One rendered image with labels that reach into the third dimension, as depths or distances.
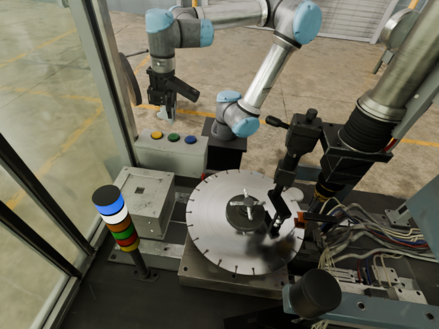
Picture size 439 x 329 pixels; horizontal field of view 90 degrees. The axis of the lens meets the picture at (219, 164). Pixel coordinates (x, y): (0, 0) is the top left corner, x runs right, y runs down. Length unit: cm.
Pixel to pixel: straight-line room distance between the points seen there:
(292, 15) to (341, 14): 578
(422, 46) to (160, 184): 67
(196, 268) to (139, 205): 25
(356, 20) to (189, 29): 621
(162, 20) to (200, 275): 68
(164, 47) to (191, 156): 39
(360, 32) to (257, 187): 641
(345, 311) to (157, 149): 74
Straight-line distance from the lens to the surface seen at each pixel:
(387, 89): 42
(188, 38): 73
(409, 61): 41
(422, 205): 42
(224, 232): 60
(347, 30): 681
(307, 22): 91
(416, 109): 42
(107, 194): 43
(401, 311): 57
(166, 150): 88
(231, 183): 69
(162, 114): 84
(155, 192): 74
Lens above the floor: 148
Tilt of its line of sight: 46 degrees down
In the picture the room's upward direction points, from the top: 6 degrees clockwise
